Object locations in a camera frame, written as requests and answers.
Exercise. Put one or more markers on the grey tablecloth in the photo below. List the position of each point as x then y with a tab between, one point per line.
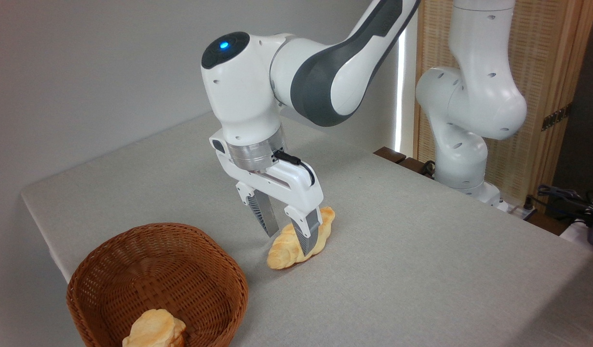
422	270

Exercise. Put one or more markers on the braided golden bread loaf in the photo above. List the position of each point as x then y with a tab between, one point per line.
282	253

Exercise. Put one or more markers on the white power strip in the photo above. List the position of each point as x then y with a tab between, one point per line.
520	210

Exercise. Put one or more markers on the dark wooden block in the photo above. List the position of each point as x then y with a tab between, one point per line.
389	154
413	165

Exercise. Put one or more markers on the metal screen hinge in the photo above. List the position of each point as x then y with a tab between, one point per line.
557	116

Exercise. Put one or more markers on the wooden woven folding screen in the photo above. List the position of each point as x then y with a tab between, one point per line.
547	62

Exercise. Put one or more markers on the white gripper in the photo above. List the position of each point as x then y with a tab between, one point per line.
291	190

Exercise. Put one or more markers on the brown wicker basket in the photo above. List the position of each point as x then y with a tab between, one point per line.
181	270

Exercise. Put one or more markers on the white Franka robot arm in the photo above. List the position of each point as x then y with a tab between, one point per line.
238	91

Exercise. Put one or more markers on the small pale bread roll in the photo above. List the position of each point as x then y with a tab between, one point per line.
154	330

